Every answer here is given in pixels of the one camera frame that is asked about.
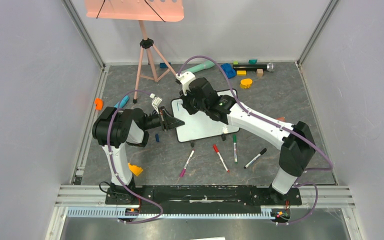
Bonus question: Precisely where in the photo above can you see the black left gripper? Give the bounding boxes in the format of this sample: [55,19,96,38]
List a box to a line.
[141,106,184,131]

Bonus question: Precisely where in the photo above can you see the black framed whiteboard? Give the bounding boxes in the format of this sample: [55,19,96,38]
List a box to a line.
[170,98,240,143]

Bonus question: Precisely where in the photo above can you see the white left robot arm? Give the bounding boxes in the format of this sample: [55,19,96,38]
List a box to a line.
[92,106,185,204]

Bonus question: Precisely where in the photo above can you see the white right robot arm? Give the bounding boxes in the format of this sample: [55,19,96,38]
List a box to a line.
[176,75,316,204]

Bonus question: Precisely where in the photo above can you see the red whiteboard marker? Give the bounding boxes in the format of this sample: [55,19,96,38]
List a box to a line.
[213,144,230,173]

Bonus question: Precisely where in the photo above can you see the purple whiteboard marker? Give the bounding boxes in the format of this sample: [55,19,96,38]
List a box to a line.
[179,149,195,178]

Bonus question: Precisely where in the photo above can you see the green whiteboard marker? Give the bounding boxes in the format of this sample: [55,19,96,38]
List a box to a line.
[232,134,238,164]

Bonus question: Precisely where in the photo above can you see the black whiteboard marker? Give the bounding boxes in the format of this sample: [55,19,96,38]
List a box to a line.
[243,148,267,169]

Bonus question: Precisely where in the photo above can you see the mint green toy microphone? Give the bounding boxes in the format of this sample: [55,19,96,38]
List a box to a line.
[181,60,215,74]

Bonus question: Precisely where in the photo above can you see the blue toy car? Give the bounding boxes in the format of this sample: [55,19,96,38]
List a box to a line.
[220,63,237,79]

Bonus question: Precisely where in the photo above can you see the dark blue block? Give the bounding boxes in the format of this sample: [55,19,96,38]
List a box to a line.
[159,62,171,69]

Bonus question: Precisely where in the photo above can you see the blue toy microphone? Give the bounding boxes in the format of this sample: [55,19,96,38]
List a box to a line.
[114,95,130,109]

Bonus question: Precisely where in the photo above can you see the yellow rectangular block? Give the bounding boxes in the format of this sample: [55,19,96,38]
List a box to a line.
[236,70,247,76]

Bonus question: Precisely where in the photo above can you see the yellow oval block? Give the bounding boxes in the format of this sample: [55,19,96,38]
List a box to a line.
[239,78,253,89]

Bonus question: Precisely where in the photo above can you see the orange stair block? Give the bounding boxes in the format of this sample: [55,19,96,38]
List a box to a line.
[128,163,144,177]

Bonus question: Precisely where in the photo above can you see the teal block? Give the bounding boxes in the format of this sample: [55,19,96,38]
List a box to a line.
[248,59,258,65]

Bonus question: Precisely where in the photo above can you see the beige wooden cube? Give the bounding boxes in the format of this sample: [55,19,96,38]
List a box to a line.
[256,68,264,78]

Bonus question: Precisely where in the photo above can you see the small orange block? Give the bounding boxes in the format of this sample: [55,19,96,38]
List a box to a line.
[94,98,104,111]

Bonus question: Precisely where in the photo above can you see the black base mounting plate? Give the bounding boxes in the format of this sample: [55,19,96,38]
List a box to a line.
[105,185,302,215]

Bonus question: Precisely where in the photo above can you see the black silver microphone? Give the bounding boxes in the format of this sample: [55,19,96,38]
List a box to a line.
[232,62,274,73]

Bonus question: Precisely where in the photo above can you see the pink music stand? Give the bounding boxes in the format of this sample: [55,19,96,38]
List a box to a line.
[84,0,184,91]

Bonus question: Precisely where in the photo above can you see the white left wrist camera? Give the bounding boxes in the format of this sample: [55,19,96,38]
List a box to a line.
[149,93,162,114]

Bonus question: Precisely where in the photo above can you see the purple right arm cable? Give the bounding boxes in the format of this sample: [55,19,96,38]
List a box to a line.
[177,55,335,227]

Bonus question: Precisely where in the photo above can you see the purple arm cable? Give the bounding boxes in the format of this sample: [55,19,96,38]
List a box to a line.
[106,90,165,226]
[177,55,335,227]

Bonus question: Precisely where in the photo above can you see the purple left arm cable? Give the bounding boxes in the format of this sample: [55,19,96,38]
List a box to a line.
[106,90,165,226]

